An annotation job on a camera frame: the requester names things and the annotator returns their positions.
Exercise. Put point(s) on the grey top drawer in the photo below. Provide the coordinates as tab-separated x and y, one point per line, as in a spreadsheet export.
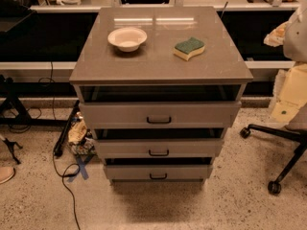
159	115

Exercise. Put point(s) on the grey drawer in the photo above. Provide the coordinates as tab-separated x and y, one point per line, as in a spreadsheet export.
176	172
171	148
159	115

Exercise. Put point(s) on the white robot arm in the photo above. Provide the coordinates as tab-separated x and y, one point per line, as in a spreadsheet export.
289	103

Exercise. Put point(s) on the grey drawer cabinet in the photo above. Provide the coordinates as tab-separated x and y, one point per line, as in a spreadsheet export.
153	74

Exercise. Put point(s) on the grey middle drawer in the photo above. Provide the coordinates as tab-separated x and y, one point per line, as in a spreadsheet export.
171	148

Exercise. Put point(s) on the grey bottom drawer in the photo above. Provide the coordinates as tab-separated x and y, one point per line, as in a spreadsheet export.
176	172

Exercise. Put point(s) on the green yellow sponge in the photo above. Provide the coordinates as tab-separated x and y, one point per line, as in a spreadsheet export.
189	48

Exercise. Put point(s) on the white bowl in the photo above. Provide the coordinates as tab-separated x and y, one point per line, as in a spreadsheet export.
127	39

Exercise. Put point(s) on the blue tape cross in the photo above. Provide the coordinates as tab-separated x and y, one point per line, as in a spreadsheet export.
82	161

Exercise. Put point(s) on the black power strip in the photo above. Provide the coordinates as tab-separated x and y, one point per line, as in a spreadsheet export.
57	151

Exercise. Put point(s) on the black office chair base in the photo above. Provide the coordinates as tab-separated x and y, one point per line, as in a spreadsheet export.
297	138

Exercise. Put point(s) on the black tripod stand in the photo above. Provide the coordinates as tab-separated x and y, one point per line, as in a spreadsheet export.
10	145

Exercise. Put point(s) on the black table leg frame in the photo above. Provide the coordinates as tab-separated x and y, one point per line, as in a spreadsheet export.
23	118

